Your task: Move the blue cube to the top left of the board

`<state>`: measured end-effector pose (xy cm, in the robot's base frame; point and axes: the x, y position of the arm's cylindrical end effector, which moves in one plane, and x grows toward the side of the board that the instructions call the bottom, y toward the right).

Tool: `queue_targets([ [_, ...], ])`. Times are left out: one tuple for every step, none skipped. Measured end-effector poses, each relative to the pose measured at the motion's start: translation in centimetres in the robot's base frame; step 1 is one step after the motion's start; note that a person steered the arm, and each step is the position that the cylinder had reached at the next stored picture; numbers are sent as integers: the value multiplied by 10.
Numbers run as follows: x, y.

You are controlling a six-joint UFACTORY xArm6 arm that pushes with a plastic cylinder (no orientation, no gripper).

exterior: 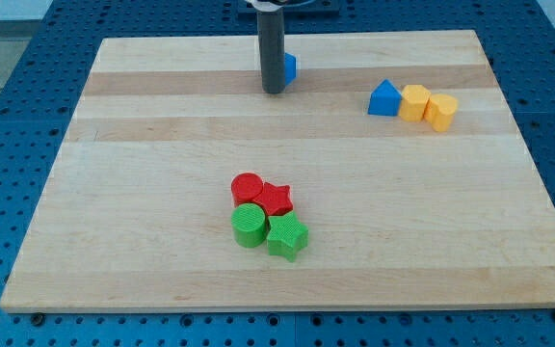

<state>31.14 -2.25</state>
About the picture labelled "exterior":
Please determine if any red star block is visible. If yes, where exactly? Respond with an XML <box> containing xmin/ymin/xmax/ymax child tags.
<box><xmin>252</xmin><ymin>182</ymin><xmax>294</xmax><ymax>216</ymax></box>

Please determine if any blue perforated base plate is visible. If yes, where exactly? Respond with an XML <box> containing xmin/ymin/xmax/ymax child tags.
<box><xmin>0</xmin><ymin>0</ymin><xmax>555</xmax><ymax>346</ymax></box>

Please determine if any green star block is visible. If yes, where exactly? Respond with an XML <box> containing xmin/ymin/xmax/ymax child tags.
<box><xmin>266</xmin><ymin>210</ymin><xmax>308</xmax><ymax>262</ymax></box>

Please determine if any yellow cylinder block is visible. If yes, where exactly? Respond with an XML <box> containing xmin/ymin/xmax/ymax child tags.
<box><xmin>423</xmin><ymin>93</ymin><xmax>459</xmax><ymax>132</ymax></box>

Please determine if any wooden board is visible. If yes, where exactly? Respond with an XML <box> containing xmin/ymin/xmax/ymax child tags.
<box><xmin>0</xmin><ymin>30</ymin><xmax>555</xmax><ymax>313</ymax></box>

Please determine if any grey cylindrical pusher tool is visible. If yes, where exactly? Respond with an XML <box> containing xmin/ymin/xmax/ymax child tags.
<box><xmin>257</xmin><ymin>7</ymin><xmax>286</xmax><ymax>94</ymax></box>

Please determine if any red cylinder block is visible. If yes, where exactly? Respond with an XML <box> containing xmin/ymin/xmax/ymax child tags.
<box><xmin>230</xmin><ymin>173</ymin><xmax>264</xmax><ymax>207</ymax></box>

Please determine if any green cylinder block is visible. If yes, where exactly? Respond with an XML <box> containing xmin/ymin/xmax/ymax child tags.
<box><xmin>230</xmin><ymin>202</ymin><xmax>266</xmax><ymax>248</ymax></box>

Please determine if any blue triangular prism block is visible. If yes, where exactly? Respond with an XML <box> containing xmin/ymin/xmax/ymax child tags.
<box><xmin>367</xmin><ymin>79</ymin><xmax>402</xmax><ymax>117</ymax></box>

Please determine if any blue cube block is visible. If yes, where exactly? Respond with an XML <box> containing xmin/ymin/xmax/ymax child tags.
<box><xmin>284</xmin><ymin>53</ymin><xmax>297</xmax><ymax>86</ymax></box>

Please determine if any yellow hexagonal block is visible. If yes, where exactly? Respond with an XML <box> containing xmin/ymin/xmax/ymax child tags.
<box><xmin>398</xmin><ymin>85</ymin><xmax>432</xmax><ymax>122</ymax></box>

